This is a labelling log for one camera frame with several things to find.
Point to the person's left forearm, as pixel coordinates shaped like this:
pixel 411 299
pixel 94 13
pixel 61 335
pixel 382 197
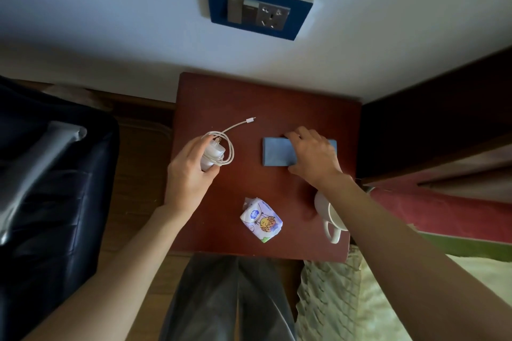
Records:
pixel 120 272

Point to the person's left thumb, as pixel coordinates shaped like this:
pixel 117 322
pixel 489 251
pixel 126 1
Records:
pixel 212 171

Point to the blue smartphone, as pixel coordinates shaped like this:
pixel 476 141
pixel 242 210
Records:
pixel 278 151

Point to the grey trousers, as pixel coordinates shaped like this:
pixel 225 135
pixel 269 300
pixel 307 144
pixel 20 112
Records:
pixel 224 300

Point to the blue wall panel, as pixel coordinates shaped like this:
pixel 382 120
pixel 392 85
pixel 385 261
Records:
pixel 218 1

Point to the red bed sheet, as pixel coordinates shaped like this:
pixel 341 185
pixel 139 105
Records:
pixel 444 213

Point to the wooden skirting board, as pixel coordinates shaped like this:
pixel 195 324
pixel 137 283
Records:
pixel 132 103

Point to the red wooden bedside table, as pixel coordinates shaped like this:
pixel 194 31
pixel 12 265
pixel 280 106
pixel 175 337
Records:
pixel 256 105

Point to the cream quilted bedspread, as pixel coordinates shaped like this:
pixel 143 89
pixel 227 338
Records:
pixel 336 304

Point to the dark wooden headboard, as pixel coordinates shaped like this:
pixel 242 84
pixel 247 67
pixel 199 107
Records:
pixel 432 113

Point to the black leather chair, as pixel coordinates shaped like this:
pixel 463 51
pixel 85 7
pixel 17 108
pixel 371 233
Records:
pixel 52 201

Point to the white charger adapter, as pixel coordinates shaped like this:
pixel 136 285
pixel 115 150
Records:
pixel 211 155

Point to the white mug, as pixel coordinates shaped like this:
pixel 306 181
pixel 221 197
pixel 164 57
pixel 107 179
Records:
pixel 326 209

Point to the person's right hand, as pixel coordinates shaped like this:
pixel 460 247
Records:
pixel 316 163

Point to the person's left hand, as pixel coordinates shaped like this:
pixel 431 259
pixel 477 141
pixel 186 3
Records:
pixel 186 185

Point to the person's right forearm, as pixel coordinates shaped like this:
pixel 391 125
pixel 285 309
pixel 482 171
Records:
pixel 408 264

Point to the person's right thumb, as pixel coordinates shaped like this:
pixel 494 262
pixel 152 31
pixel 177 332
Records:
pixel 296 170

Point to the green bed sheet edge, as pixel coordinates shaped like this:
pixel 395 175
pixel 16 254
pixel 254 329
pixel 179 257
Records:
pixel 472 249

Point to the grey socket and switch plate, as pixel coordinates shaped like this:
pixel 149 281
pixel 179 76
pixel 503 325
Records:
pixel 260 12

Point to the printed tissue packet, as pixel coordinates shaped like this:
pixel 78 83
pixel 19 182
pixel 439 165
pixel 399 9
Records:
pixel 260 221

